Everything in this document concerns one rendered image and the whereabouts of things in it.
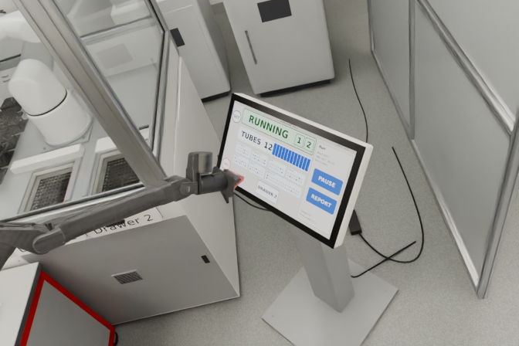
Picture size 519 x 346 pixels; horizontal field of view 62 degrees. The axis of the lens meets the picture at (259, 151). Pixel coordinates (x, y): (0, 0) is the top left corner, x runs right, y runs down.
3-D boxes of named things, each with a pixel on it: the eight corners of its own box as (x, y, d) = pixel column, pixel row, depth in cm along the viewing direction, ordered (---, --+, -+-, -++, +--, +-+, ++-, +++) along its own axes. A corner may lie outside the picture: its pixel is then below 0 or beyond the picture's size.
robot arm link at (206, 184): (187, 194, 129) (199, 197, 125) (188, 171, 128) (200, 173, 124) (205, 191, 134) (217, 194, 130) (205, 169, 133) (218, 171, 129)
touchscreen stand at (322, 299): (337, 381, 185) (290, 268, 114) (262, 320, 212) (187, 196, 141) (398, 291, 205) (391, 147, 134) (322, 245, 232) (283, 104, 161)
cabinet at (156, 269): (245, 303, 221) (189, 214, 165) (62, 343, 231) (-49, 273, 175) (234, 167, 288) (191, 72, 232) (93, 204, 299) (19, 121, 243)
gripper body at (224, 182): (217, 165, 139) (200, 167, 133) (239, 178, 132) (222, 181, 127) (213, 183, 140) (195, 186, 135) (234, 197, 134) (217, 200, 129)
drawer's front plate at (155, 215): (162, 221, 163) (150, 204, 156) (92, 238, 166) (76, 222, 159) (163, 217, 165) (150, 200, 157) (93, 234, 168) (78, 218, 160)
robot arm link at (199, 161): (167, 190, 128) (179, 195, 121) (167, 151, 127) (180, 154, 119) (203, 187, 135) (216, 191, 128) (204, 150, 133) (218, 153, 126)
